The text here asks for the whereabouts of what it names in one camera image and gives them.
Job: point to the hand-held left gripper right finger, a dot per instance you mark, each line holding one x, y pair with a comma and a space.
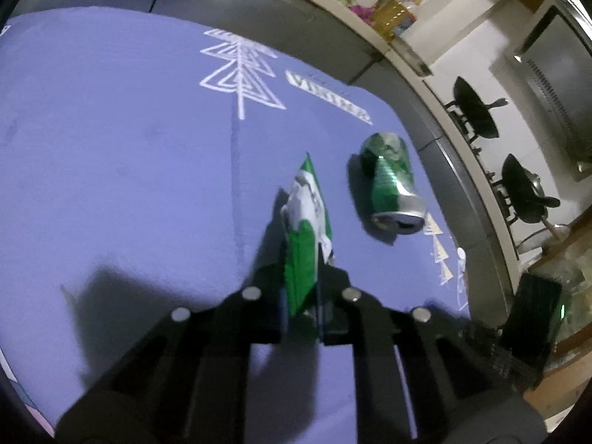
320, 317

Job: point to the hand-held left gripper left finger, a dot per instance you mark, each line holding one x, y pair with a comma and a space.
283, 314

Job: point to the green white snack wrapper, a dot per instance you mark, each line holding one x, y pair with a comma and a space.
303, 259

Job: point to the black wok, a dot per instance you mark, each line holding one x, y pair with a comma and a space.
527, 189
476, 111

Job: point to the crumpled green can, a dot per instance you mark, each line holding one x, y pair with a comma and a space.
393, 180

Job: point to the purple printed mat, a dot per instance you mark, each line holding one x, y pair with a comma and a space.
115, 171

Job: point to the steel range hood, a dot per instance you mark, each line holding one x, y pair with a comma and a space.
559, 83

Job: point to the yellow packet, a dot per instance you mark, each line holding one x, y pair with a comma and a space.
393, 17

